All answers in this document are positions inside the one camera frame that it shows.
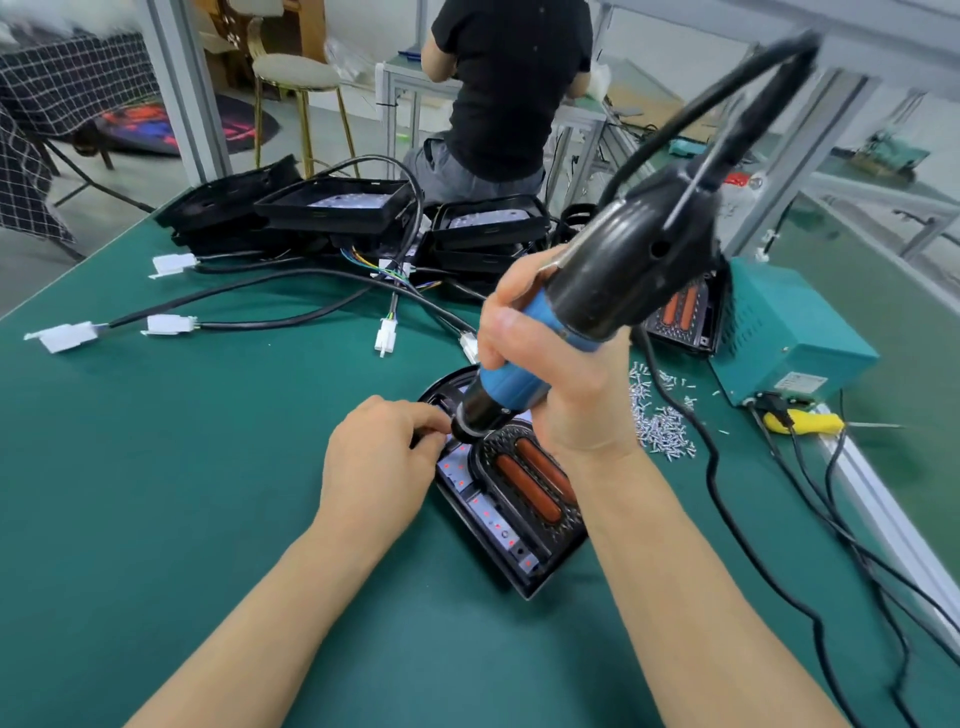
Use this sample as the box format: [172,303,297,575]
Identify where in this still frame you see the person's right forearm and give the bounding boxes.
[577,442,849,728]

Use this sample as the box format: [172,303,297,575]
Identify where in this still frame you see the person's right hand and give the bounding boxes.
[477,244,644,459]

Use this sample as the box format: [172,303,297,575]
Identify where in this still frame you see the teal power supply box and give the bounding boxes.
[709,258,882,407]

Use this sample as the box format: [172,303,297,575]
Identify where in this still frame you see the black checked cloth table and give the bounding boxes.
[0,33,159,249]

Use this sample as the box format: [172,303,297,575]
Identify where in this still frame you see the aluminium shelf frame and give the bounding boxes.
[142,0,960,257]

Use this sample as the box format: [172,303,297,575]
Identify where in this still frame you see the blue black electric screwdriver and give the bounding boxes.
[450,37,824,444]

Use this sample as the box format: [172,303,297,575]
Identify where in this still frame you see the green workbench white legs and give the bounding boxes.
[817,150,960,264]

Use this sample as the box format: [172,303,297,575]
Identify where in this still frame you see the black cover orange strips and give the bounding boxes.
[648,270,729,357]
[468,423,579,549]

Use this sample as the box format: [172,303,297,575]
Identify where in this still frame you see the heap of small silver screws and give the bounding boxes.
[627,360,699,464]

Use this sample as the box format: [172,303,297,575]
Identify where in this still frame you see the stack of unassembled lamp housings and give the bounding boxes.
[153,154,557,279]

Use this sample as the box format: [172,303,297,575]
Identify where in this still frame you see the person's left hand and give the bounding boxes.
[315,394,455,549]

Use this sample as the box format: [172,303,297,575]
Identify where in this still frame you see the lamp unit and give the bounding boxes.
[417,364,590,602]

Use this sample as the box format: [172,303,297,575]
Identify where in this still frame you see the round beige stool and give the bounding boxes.
[247,52,362,179]

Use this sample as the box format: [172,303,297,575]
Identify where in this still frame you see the colourful round rug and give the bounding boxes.
[93,93,282,159]

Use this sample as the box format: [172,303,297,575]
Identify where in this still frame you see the yellow plug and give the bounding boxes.
[754,405,846,440]

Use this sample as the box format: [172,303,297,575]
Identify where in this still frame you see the person's left forearm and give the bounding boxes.
[127,517,384,728]

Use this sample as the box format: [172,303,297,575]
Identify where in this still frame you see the small green workbench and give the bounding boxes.
[375,52,609,204]

